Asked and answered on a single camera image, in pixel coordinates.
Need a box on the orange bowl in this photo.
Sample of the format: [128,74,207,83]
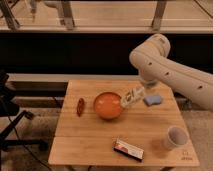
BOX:
[93,92,124,120]

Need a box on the wooden table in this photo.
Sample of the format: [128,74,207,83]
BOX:
[49,80,199,167]

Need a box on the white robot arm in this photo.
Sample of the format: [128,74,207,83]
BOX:
[129,34,213,112]

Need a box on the blue sponge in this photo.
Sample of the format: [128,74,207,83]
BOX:
[143,94,163,106]

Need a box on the black red white box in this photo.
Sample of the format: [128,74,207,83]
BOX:
[113,139,144,162]

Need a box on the red brown small object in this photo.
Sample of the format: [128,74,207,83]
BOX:
[76,98,85,117]

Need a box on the white plastic bottle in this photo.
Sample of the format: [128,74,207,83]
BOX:
[120,86,145,108]

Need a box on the black cable on floor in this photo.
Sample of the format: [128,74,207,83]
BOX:
[6,114,54,171]

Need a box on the white paper cup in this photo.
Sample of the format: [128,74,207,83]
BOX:
[163,126,189,150]

